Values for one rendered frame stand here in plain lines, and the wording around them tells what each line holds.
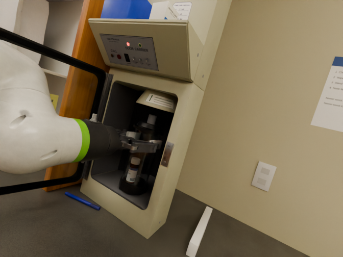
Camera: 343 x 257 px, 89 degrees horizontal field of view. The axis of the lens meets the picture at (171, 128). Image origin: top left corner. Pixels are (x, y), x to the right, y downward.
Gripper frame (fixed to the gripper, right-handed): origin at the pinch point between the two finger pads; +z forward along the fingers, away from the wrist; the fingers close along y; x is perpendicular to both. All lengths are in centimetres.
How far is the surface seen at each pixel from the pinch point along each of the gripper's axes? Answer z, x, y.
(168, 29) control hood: -17.3, -28.9, -9.2
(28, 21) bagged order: 9, -45, 124
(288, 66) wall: 36, -45, -35
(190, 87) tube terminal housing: -6.5, -19.5, -13.4
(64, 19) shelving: 35, -62, 133
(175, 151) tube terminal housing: -4.5, -1.3, -13.9
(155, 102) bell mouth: -4.2, -13.2, -2.7
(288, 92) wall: 36, -34, -39
